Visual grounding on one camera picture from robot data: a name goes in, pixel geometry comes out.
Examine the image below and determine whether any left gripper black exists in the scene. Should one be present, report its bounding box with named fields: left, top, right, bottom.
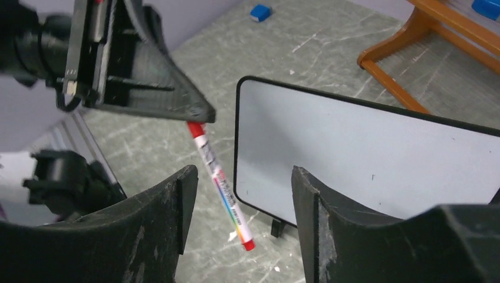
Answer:
left=45, top=1, right=216, bottom=123

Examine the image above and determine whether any red whiteboard marker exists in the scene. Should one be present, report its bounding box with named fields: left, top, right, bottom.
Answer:
left=187, top=122, right=255, bottom=251

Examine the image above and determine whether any wooden two-tier rack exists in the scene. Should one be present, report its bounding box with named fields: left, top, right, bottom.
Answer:
left=357, top=1, right=499, bottom=113

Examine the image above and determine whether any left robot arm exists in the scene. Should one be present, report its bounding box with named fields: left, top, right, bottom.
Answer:
left=1, top=1, right=216, bottom=226

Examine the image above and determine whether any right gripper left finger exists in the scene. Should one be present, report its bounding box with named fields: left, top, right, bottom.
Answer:
left=1, top=165, right=198, bottom=282

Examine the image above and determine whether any blue eraser on table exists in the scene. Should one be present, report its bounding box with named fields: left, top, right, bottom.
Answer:
left=249, top=4, right=272, bottom=22

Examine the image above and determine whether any whiteboard with black frame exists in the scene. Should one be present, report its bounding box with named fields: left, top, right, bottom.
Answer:
left=233, top=76, right=499, bottom=226

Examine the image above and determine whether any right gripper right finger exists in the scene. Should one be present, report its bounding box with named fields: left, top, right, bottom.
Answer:
left=291, top=166, right=499, bottom=282

